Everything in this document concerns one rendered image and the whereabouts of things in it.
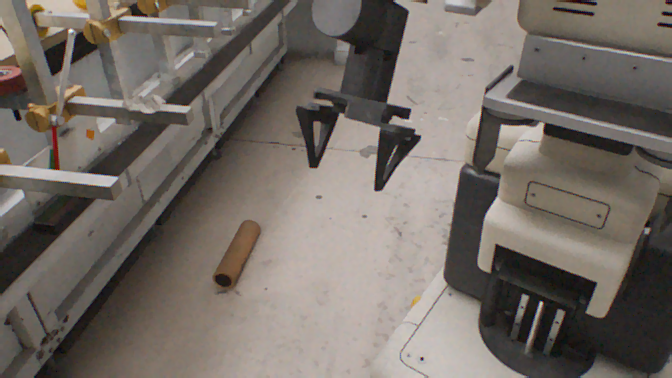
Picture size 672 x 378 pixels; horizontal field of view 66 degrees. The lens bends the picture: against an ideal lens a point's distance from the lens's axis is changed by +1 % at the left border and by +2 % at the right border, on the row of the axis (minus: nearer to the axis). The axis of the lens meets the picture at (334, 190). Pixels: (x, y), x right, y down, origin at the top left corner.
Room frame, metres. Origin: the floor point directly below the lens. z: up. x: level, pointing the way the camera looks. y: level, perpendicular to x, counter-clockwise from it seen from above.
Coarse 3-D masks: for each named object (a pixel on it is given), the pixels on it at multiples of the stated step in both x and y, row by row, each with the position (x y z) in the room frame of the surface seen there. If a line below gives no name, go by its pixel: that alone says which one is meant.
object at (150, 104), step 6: (138, 96) 0.99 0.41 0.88; (150, 96) 1.00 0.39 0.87; (156, 96) 1.00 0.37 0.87; (126, 102) 0.97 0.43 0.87; (132, 102) 0.98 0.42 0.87; (138, 102) 0.98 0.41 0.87; (144, 102) 0.97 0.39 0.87; (150, 102) 0.96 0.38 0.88; (156, 102) 0.98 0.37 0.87; (162, 102) 0.99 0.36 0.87; (132, 108) 0.95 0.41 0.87; (138, 108) 0.96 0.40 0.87; (144, 108) 0.95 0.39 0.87; (150, 108) 0.96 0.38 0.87; (156, 108) 0.96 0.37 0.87
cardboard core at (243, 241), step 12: (240, 228) 1.54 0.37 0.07; (252, 228) 1.54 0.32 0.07; (240, 240) 1.46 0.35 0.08; (252, 240) 1.50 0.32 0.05; (228, 252) 1.40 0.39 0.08; (240, 252) 1.41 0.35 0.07; (228, 264) 1.33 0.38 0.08; (240, 264) 1.36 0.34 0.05; (216, 276) 1.31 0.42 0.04; (228, 276) 1.29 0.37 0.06; (228, 288) 1.29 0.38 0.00
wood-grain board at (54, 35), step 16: (32, 0) 1.64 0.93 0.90; (48, 0) 1.64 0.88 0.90; (64, 0) 1.64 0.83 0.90; (0, 32) 1.33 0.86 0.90; (48, 32) 1.33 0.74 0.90; (64, 32) 1.36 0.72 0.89; (80, 32) 1.42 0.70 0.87; (0, 48) 1.21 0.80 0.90; (48, 48) 1.29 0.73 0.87; (0, 64) 1.13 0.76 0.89; (16, 64) 1.17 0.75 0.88
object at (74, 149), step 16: (80, 128) 1.01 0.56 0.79; (96, 128) 1.06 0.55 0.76; (64, 144) 0.95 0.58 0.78; (80, 144) 1.00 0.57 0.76; (96, 144) 1.05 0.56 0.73; (32, 160) 0.86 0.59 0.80; (48, 160) 0.90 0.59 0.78; (64, 160) 0.94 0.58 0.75; (80, 160) 0.98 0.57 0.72; (32, 192) 0.83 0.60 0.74; (32, 208) 0.82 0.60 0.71
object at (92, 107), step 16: (0, 96) 1.03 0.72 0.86; (16, 96) 1.02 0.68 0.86; (80, 112) 0.99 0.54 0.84; (96, 112) 0.99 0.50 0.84; (112, 112) 0.98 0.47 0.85; (128, 112) 0.97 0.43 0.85; (144, 112) 0.97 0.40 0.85; (160, 112) 0.96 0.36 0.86; (176, 112) 0.95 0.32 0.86; (192, 112) 0.97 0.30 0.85
